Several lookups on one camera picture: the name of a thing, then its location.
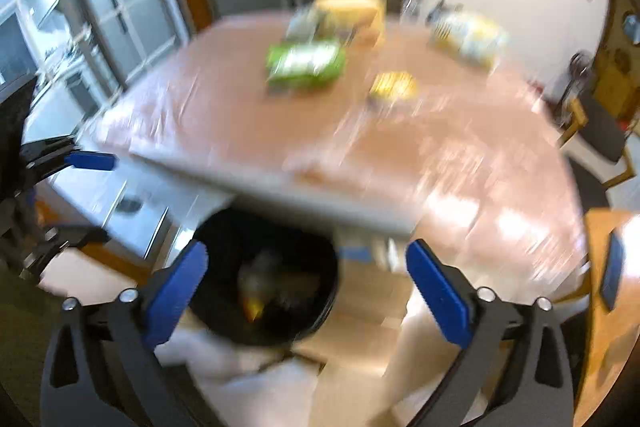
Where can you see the black standing fan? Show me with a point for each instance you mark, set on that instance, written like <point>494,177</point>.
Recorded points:
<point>580,72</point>

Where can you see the black cushioned wooden chair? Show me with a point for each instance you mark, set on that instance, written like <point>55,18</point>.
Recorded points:
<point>602,133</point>

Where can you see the yellow rabbit cardboard box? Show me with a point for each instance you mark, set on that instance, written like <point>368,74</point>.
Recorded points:
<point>352,22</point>

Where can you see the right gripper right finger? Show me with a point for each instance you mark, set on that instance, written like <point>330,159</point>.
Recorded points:
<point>535,387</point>

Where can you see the green snack bag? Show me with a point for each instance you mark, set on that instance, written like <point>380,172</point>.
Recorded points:
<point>302,65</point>

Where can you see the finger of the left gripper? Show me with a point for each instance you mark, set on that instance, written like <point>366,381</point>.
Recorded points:
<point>57,153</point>
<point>57,239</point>

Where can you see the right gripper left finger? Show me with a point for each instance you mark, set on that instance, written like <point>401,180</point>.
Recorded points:
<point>100,367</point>

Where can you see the black trash bin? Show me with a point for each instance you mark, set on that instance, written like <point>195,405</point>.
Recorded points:
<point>268,283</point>

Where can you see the black phone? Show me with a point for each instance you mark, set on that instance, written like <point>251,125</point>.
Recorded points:
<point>613,271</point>

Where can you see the grey chair backrest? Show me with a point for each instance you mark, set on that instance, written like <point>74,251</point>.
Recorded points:
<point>281,190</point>

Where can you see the gold butter packet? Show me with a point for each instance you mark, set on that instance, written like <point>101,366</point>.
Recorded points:
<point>393,87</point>

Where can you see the floral tissue pack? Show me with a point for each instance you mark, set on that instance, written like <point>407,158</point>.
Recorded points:
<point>473,38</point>

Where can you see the white pillow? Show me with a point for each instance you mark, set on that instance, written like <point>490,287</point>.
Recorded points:
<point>244,386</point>

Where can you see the wooden cabinet with mirror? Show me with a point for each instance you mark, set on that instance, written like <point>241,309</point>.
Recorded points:
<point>617,61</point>

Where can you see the white crumpled plastic bag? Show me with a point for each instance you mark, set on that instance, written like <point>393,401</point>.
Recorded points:
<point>304,24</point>

